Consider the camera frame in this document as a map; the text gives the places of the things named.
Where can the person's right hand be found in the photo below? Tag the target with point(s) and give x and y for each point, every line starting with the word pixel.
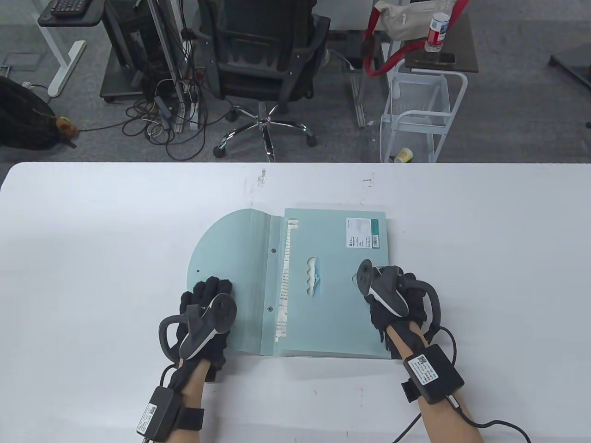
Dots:
pixel 413 302

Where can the person's left hand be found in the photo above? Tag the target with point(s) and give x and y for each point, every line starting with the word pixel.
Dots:
pixel 208 288

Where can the person's right forearm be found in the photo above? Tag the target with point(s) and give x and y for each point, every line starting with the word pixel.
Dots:
pixel 443 420

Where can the person's left forearm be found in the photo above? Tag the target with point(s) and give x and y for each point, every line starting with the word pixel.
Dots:
pixel 194 383

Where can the grey white handheld controller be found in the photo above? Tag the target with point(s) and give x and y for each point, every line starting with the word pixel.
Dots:
pixel 203 327
pixel 388 288

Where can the black labelled wrist box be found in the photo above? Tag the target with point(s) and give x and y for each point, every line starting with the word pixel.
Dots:
pixel 431 374
pixel 157 413

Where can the yellow paper cup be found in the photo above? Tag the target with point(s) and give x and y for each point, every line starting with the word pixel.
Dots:
pixel 403 156

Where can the short aluminium extrusion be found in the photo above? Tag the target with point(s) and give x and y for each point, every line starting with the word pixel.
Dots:
pixel 359 104

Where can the brown plush toy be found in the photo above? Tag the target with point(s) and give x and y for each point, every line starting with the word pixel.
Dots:
pixel 67 127

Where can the black office chair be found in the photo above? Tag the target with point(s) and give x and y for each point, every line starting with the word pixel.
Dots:
pixel 261 50

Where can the black smartphone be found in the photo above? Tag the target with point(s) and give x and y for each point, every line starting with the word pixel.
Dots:
pixel 434 58

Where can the black backpack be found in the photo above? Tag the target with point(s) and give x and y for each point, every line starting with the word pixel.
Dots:
pixel 23 115

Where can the black computer tower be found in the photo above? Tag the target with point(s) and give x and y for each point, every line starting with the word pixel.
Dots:
pixel 131 41

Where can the dark brown side table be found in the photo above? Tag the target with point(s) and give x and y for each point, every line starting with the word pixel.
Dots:
pixel 464 46

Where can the white leg standing desk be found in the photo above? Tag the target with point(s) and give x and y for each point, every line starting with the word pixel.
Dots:
pixel 64 64

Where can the clear plastic water bottle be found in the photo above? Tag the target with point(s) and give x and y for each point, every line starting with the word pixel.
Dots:
pixel 437 30

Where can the black stand base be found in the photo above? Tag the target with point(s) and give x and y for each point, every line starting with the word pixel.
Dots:
pixel 572 64

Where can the black keyboard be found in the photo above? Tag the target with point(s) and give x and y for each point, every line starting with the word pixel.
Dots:
pixel 69 7

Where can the aluminium frame rail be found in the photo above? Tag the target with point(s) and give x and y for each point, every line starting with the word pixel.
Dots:
pixel 168 55

